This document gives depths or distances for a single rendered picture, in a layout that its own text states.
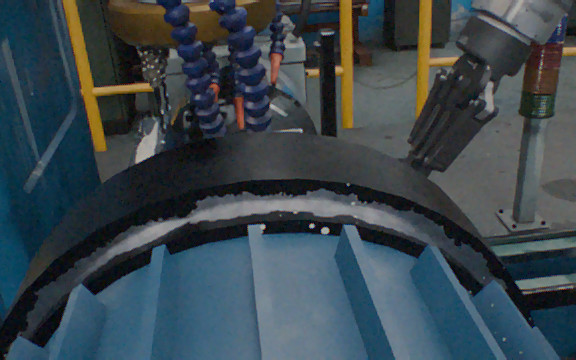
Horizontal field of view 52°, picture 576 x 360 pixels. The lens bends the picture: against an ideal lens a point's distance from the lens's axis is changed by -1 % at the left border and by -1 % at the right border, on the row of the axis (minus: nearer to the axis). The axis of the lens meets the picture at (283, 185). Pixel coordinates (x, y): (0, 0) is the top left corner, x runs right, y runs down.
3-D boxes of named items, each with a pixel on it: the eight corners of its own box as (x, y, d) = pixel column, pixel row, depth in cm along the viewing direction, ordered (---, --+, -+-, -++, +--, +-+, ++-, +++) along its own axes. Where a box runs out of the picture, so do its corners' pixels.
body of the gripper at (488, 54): (460, 6, 66) (417, 79, 70) (492, 22, 59) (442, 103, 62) (513, 35, 68) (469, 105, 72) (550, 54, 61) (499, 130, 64)
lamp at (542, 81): (531, 95, 104) (534, 70, 102) (515, 85, 109) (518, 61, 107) (563, 92, 104) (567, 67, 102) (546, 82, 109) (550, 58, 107)
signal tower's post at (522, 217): (511, 233, 115) (539, 14, 96) (493, 213, 122) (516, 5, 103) (550, 228, 116) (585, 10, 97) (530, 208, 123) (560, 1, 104)
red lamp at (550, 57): (534, 70, 102) (537, 44, 100) (518, 61, 107) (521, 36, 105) (567, 67, 102) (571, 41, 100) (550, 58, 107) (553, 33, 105)
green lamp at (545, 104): (528, 119, 106) (531, 95, 104) (513, 108, 111) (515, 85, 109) (560, 116, 106) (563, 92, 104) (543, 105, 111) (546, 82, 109)
